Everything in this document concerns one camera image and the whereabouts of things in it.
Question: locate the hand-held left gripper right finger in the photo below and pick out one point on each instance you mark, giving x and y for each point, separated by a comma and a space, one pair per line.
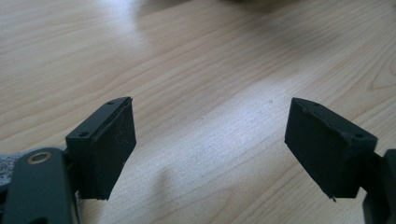
327, 149

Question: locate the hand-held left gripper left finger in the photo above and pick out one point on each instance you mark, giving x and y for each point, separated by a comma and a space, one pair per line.
102, 155

